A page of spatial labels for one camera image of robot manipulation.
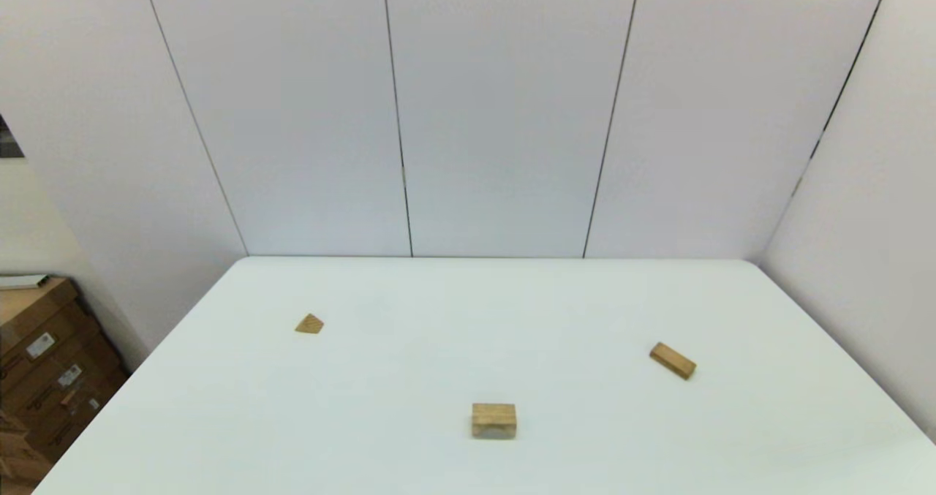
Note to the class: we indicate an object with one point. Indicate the arched wooden building block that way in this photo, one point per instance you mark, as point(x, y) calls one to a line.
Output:
point(493, 418)

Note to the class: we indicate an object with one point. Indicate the rectangular wooden building block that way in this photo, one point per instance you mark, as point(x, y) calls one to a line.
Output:
point(673, 360)

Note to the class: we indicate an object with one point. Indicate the triangular wooden building block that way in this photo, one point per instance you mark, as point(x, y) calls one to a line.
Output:
point(309, 325)

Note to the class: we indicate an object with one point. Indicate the labelled brown cardboard box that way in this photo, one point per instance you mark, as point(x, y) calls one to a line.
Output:
point(29, 311)
point(73, 422)
point(36, 393)

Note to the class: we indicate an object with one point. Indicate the white flat object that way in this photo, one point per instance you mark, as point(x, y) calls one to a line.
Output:
point(22, 281)

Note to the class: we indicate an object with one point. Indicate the plain brown cardboard box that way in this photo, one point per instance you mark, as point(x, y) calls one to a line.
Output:
point(18, 457)

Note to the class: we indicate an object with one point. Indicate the dark wall board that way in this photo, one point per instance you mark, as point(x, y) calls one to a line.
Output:
point(7, 142)

